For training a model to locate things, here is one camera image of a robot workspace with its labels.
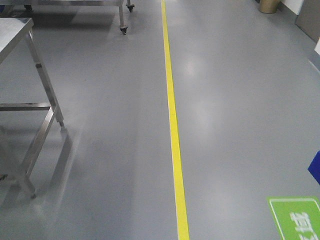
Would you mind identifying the stainless steel table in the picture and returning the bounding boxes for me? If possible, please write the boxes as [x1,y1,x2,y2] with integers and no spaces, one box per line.
[0,17,64,199]

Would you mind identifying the green floor sign sticker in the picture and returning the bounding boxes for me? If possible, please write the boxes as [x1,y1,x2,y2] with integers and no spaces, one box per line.
[267,196,320,240]

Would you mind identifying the blue plastic block part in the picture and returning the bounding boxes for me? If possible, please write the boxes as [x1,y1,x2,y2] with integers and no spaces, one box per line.
[308,151,320,184]

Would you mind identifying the far stainless steel cart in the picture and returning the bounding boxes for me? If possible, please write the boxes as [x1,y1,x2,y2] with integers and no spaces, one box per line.
[0,0,135,35]

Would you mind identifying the gold waste bin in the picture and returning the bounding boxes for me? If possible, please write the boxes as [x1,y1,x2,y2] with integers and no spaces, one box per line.
[258,0,281,14]

